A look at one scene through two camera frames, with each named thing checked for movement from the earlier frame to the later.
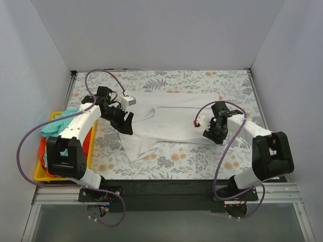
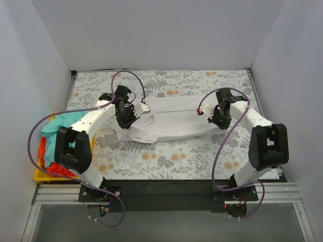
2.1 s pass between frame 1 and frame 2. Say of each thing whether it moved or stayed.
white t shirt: moved
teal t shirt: stayed
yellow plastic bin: stayed
